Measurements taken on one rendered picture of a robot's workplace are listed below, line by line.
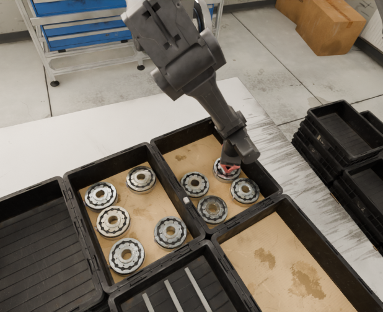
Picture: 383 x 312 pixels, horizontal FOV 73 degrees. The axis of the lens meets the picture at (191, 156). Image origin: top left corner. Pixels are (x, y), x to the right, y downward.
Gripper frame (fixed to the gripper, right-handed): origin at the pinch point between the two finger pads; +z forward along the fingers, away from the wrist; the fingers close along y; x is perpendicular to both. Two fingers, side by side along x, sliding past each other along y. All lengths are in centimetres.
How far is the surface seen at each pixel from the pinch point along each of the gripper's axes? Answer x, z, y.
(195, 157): 12.5, 3.8, 4.2
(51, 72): 157, 69, 121
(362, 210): -81, 50, 20
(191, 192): 11.5, 1.0, -12.8
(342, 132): -73, 40, 68
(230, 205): -2.8, 4.2, -13.8
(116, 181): 38.9, 3.3, -12.2
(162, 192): 21.8, 3.7, -13.6
